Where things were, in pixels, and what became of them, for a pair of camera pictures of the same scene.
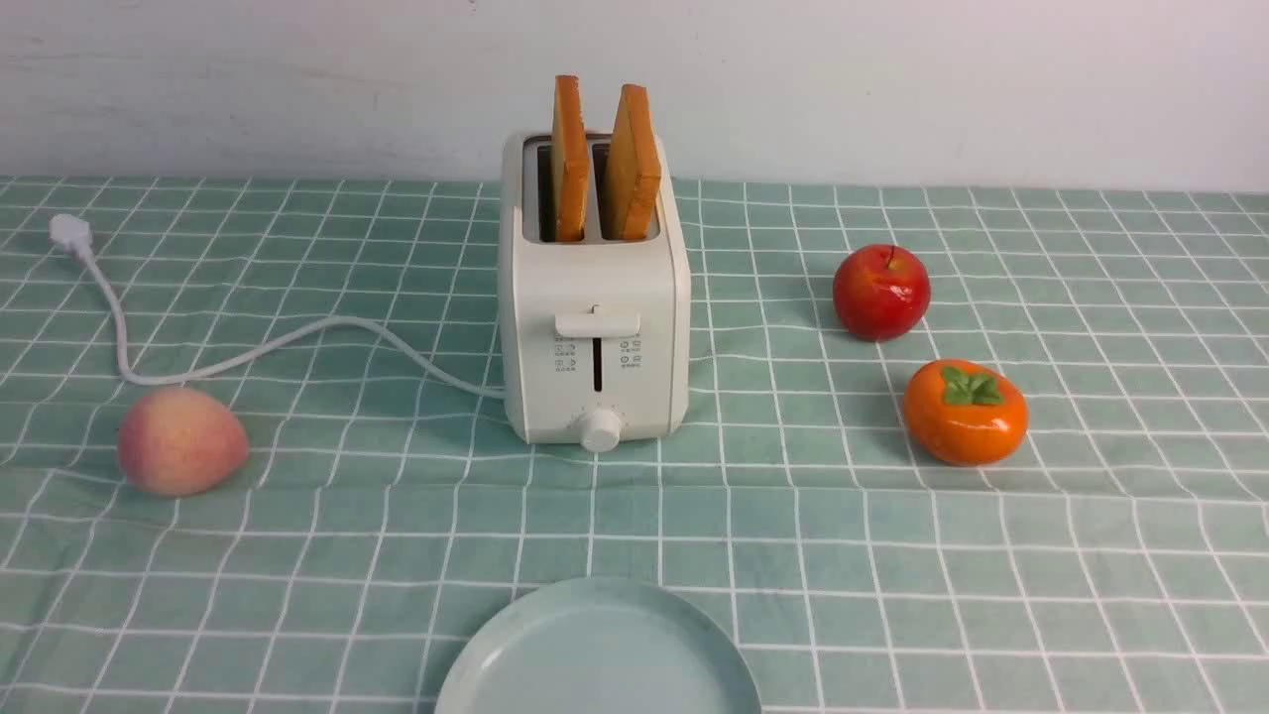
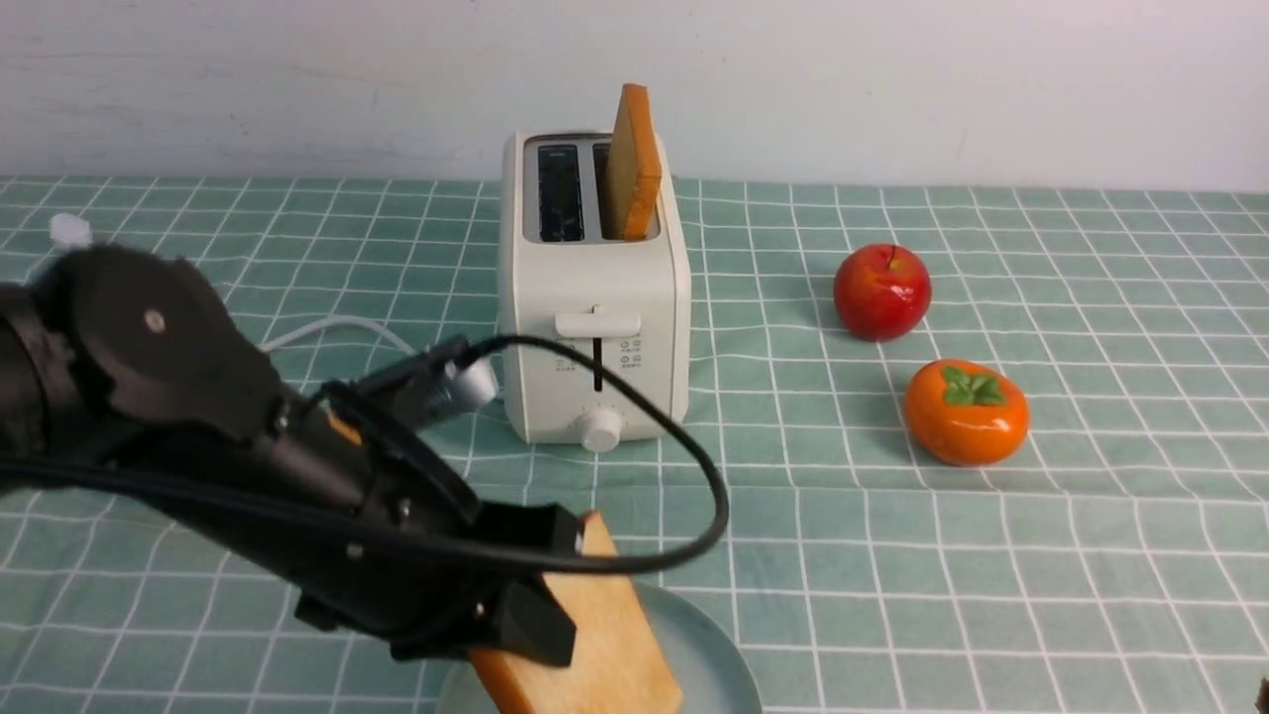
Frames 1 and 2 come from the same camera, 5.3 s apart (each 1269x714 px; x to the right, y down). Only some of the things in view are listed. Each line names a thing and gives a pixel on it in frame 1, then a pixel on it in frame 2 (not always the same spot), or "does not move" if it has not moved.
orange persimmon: (964, 414) does not move
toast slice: (571, 160) to (619, 663)
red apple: (882, 292) does not move
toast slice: (634, 170) does not move
